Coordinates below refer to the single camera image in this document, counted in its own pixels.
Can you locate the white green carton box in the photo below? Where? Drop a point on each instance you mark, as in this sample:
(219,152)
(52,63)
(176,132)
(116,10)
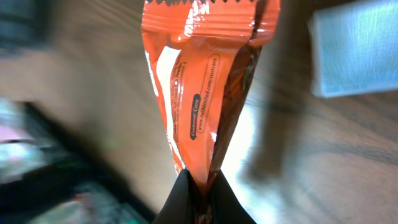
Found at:
(354,48)

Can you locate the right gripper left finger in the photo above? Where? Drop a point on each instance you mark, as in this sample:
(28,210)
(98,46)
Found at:
(179,207)

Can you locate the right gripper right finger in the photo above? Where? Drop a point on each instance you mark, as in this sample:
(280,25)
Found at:
(224,205)

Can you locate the red Top chocolate bar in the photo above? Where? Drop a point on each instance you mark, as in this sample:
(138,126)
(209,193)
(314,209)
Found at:
(201,57)

